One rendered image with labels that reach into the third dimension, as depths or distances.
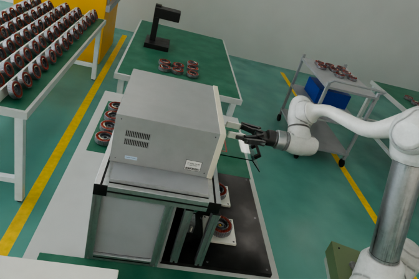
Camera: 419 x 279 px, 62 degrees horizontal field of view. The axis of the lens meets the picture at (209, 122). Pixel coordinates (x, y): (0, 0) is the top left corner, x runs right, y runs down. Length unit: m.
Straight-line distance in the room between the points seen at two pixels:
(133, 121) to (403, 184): 0.92
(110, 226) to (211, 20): 5.60
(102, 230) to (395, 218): 1.02
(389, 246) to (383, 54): 6.59
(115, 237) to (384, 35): 6.87
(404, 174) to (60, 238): 1.27
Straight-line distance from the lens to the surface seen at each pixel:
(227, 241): 1.63
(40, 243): 1.56
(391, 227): 1.38
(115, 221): 1.36
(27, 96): 2.49
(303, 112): 1.67
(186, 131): 1.25
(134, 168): 1.33
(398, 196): 1.33
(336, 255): 1.80
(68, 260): 1.50
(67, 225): 1.61
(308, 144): 1.66
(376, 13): 7.47
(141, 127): 1.25
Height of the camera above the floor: 1.92
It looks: 28 degrees down
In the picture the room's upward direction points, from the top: 17 degrees clockwise
